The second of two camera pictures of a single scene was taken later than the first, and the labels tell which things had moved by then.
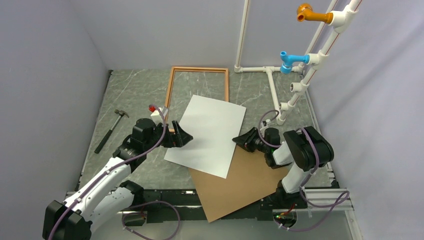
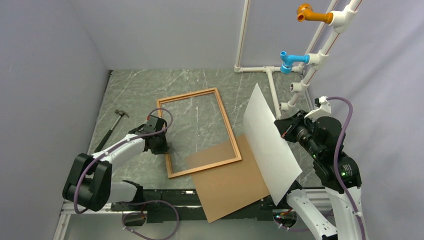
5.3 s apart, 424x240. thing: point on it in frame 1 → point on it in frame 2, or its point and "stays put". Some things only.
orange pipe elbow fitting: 305,12 stays put
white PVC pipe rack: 316,60 stays put
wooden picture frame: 193,69 → 161,113
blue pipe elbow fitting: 287,61 stays put
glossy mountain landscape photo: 212,124 → 278,166
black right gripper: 243,141 → 286,126
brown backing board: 250,178 stays put
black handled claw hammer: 120,113 stays put
